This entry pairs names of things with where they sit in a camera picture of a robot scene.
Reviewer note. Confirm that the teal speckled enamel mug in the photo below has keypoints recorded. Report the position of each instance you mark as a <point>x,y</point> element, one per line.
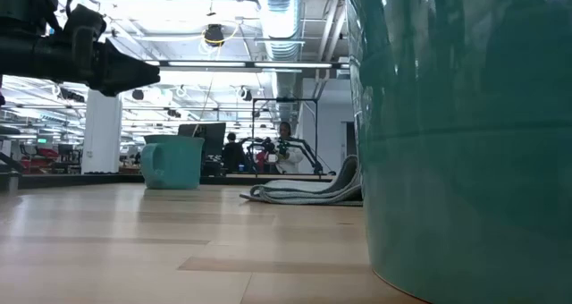
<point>176,165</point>

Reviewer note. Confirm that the black ceiling camera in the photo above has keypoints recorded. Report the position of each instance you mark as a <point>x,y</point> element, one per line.
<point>214,35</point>

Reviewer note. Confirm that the white round pillar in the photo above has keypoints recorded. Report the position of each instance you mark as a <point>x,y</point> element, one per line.
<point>102,134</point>

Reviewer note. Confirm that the tall teal cup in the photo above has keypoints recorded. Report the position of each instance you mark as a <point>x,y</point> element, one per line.
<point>447,161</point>

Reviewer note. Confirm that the grey folded cloth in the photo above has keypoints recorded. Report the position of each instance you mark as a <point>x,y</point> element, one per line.
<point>304,192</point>

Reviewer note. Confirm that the black monitor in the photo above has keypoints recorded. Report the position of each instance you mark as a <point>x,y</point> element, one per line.
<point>210,136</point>

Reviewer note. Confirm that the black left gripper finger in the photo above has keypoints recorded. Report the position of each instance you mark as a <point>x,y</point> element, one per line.
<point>117,91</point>
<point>125,69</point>

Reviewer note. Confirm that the black table edge rail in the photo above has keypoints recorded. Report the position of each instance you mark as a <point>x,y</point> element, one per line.
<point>80,180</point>

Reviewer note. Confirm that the silver ventilation duct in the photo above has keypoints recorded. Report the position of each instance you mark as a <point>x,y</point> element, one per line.
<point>280,22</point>

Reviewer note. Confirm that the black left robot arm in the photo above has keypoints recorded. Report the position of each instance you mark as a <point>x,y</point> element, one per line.
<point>27,58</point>

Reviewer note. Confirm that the person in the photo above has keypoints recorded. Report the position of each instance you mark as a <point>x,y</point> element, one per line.
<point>232,154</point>
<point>289,154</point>

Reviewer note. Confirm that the long ceiling light bar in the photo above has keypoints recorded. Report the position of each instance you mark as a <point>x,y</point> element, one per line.
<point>250,64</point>

